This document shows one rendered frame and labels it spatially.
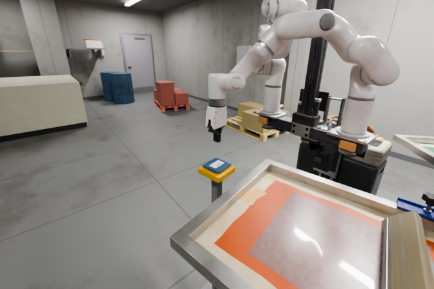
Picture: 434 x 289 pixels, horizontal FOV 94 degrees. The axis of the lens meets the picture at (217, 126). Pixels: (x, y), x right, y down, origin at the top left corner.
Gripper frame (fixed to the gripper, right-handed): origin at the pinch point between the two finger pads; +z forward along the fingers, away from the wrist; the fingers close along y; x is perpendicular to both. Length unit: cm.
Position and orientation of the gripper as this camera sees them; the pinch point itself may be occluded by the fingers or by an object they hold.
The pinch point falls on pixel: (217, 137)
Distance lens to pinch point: 92.3
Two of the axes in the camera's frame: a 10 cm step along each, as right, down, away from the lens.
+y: -6.4, 2.5, -7.2
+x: 7.7, 2.2, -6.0
